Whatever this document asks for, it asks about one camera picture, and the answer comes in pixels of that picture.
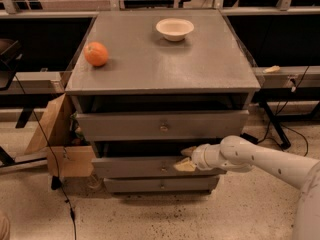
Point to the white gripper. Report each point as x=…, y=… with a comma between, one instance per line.
x=199, y=157

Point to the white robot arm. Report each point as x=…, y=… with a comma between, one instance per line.
x=236, y=154

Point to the grey top drawer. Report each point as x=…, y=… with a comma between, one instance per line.
x=161, y=125

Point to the grey drawer cabinet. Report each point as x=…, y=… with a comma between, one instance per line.
x=206, y=71

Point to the black power adapter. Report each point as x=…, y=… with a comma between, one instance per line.
x=249, y=138

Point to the black table leg right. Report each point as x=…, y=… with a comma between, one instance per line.
x=273, y=120

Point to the brown cardboard box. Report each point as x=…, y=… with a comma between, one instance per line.
x=53, y=137

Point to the small yellow sponge piece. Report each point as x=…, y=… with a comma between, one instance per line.
x=272, y=69

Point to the white bowl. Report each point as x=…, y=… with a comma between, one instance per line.
x=174, y=29

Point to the orange fruit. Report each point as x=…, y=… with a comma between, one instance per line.
x=96, y=54

